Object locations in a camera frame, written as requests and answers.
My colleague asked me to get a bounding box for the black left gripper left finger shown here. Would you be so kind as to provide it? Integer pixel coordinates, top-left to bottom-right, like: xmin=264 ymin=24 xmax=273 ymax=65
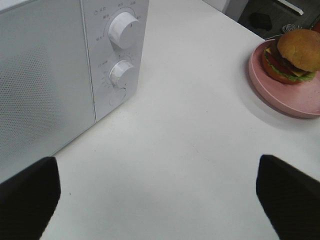
xmin=0 ymin=156 xmax=61 ymax=240

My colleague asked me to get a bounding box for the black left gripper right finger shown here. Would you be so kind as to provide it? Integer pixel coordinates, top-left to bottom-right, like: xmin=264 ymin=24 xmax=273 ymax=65
xmin=255 ymin=154 xmax=320 ymax=240

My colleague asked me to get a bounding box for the pink round plate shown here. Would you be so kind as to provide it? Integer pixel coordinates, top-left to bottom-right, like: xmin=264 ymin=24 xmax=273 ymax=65
xmin=248 ymin=39 xmax=320 ymax=119

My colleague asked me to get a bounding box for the white microwave door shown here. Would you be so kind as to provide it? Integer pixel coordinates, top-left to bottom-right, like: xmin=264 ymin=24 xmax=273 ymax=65
xmin=0 ymin=0 xmax=95 ymax=181

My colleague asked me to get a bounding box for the round white door button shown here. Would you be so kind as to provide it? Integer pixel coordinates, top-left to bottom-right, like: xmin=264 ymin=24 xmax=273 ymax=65
xmin=109 ymin=87 xmax=127 ymax=107

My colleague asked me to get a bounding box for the burger with sesame bun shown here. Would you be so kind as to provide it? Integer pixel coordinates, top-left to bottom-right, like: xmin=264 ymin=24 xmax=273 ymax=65
xmin=261 ymin=29 xmax=320 ymax=85

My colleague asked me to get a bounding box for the white timer knob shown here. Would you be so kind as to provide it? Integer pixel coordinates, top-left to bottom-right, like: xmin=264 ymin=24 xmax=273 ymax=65
xmin=109 ymin=59 xmax=138 ymax=89

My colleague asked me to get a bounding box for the dark grey background equipment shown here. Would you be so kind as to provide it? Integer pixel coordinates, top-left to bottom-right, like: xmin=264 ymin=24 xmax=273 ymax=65
xmin=224 ymin=0 xmax=320 ymax=39

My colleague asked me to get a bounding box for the white microwave oven body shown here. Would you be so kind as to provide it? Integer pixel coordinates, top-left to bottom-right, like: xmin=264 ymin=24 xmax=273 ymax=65
xmin=82 ymin=0 xmax=149 ymax=121

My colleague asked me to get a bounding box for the upper white power knob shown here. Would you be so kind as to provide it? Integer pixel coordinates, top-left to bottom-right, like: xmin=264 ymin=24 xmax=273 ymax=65
xmin=107 ymin=12 xmax=141 ymax=49

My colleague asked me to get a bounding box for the white coiled cable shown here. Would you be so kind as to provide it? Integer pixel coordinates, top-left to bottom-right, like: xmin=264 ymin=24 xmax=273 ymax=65
xmin=281 ymin=23 xmax=302 ymax=35

